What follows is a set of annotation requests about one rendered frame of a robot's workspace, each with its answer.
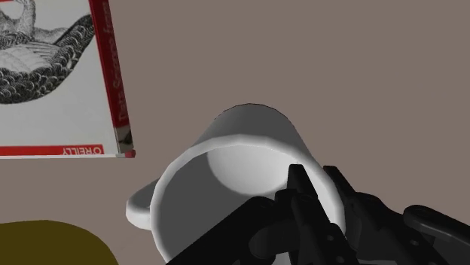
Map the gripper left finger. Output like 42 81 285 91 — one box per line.
166 163 359 265

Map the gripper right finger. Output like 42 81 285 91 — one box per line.
322 165 470 265

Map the white mug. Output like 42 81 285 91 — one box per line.
125 103 346 265

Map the olive round object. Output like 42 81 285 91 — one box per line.
0 219 120 265

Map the white and red book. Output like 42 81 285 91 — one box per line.
0 0 136 160

